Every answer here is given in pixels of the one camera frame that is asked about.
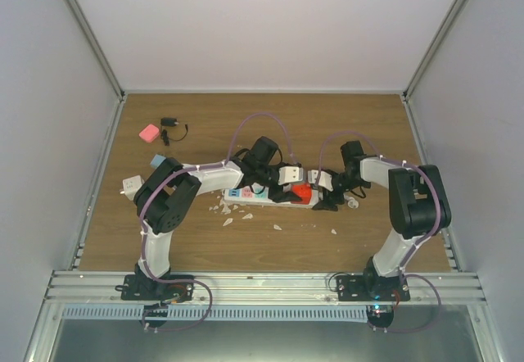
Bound white paper scraps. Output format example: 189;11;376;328
205;196;340;234

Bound red cube socket adapter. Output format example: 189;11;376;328
291;183;313;205

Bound right aluminium frame post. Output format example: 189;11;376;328
401;0;489;101

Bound light blue plug adapter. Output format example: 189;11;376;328
150;154;166;169

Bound white power strip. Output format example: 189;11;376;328
223;188;318;209

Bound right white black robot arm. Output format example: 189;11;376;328
308;141;452;301

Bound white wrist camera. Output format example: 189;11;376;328
278;165;305;185
307;170;333;192

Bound grey slotted cable duct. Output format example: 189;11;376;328
62;304;368;323

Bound aluminium front rail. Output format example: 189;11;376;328
44;271;486;305

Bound left aluminium frame post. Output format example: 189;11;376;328
47;0;126;101

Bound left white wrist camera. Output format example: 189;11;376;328
278;165;305;185

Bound aluminium frame post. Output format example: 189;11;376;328
401;0;489;101
47;0;126;101

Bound black power adapter with cable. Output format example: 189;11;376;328
160;117;189;147

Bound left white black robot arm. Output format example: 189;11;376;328
133;136;304;300

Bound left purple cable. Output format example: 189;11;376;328
138;112;300;335

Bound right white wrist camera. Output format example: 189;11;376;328
307;170;333;192

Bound white cube adapter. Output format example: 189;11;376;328
120;175;144;201

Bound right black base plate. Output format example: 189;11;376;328
327;272;410;302

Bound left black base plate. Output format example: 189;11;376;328
115;273;194;303

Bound pink plug adapter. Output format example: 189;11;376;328
138;124;160;143

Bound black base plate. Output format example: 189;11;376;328
327;272;410;302
115;273;194;303

